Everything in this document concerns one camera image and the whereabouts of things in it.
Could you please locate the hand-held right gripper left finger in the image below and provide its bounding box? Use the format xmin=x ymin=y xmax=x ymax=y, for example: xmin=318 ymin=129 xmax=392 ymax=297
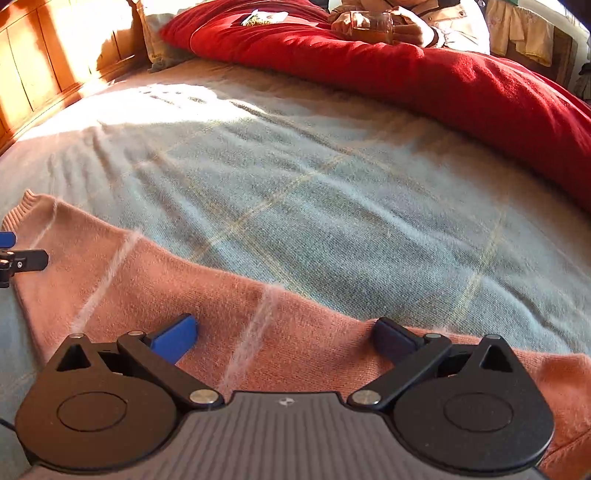
xmin=45 ymin=313 xmax=226 ymax=411

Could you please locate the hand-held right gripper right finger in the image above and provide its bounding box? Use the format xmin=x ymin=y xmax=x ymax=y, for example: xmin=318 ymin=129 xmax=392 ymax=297
xmin=347 ymin=316 xmax=517 ymax=411

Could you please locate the pink knitted sweater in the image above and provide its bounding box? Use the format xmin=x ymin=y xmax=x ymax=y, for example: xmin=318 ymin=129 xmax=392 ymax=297
xmin=0 ymin=190 xmax=591 ymax=480

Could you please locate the blue-grey plaid bed blanket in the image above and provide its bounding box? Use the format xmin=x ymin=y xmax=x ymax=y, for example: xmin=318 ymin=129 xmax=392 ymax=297
xmin=0 ymin=60 xmax=591 ymax=480

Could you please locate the wooden headboard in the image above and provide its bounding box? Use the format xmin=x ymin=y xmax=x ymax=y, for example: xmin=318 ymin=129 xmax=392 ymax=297
xmin=0 ymin=0 xmax=148 ymax=153

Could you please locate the grey pillow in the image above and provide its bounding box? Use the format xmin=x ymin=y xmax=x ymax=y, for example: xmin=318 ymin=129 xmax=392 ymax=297
xmin=131 ymin=0 xmax=199 ymax=73

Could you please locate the red duvet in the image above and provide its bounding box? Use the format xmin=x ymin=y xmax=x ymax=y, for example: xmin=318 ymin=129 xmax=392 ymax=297
xmin=159 ymin=0 xmax=591 ymax=210

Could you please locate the glass mug of tea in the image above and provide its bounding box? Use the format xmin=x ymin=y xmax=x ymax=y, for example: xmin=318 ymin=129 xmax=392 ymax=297
xmin=351 ymin=11 xmax=394 ymax=45

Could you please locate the wooden cabinet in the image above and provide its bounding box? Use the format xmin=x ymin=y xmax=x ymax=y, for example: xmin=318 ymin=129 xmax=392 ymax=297
xmin=489 ymin=0 xmax=580 ymax=88

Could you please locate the yellow draped cloth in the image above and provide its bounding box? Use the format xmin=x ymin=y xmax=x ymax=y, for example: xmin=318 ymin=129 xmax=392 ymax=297
xmin=487 ymin=0 xmax=555 ymax=68

